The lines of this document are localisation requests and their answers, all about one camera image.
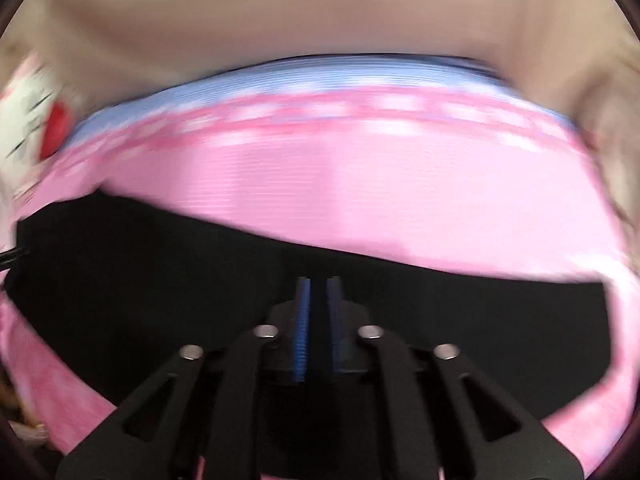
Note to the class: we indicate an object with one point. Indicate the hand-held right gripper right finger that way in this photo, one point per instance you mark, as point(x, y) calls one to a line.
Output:
point(334, 332)

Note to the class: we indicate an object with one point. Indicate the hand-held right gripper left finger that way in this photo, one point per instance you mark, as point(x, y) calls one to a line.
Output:
point(302, 332)

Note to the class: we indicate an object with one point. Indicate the black pants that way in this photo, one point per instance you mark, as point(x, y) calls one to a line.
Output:
point(150, 285)

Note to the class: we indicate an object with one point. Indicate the pink floral blanket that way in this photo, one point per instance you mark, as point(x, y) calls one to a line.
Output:
point(350, 185)

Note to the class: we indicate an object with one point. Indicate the beige cloth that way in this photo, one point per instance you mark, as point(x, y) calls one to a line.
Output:
point(300, 10)

